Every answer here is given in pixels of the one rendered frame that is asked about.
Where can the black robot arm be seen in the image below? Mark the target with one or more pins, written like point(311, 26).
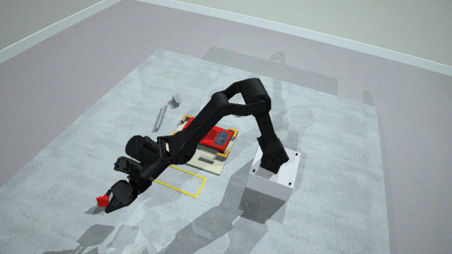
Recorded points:
point(183, 144)

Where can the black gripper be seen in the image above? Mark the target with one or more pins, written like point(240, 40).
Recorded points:
point(124, 193)

